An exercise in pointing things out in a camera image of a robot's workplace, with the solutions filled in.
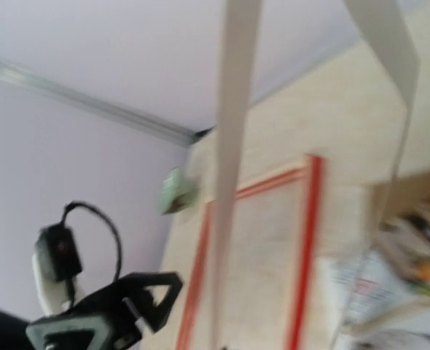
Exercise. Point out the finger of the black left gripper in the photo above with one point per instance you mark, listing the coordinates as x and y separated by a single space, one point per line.
151 296

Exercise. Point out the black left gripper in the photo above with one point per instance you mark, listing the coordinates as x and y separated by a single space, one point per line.
72 331

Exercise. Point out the red wooden picture frame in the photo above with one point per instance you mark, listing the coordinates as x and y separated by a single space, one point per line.
311 177

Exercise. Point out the white mat board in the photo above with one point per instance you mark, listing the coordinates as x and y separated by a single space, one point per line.
381 25

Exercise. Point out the cat and books photo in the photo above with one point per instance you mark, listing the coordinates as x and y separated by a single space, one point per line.
380 299

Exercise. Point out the clear acrylic sheet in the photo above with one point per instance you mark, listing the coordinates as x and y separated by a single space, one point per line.
262 266

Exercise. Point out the green ceramic bowl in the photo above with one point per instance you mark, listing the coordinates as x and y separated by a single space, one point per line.
179 192

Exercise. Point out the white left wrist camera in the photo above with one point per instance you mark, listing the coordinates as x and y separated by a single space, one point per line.
56 262

